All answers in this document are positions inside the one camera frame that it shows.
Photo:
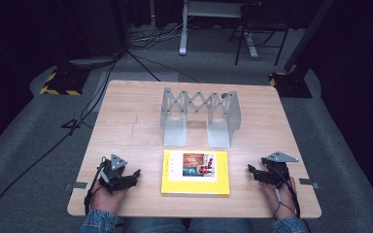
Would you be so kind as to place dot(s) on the person's left hand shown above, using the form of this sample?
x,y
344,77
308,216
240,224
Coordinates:
x,y
107,200

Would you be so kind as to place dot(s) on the grey expandable metal book rack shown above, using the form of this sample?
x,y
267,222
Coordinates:
x,y
175,131

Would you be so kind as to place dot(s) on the yellow book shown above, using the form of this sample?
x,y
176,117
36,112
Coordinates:
x,y
196,184

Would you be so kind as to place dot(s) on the black slanted stand pole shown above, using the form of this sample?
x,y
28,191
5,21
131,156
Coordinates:
x,y
307,35

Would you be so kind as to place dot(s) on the black folding chair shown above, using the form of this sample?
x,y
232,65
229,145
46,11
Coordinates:
x,y
259,19

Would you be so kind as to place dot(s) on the person's right hand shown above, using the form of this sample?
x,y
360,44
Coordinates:
x,y
280,202

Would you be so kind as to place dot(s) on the grey metal table bracket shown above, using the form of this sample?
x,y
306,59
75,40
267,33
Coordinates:
x,y
308,182
77,185

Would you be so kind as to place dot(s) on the white desk frame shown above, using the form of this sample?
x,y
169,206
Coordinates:
x,y
183,35

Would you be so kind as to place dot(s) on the black yellow striped stand base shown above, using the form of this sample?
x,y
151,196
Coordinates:
x,y
291,85
66,81

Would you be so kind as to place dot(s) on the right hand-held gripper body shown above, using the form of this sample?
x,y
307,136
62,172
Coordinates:
x,y
277,170

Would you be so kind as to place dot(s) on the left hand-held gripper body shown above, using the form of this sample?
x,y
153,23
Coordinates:
x,y
115,171

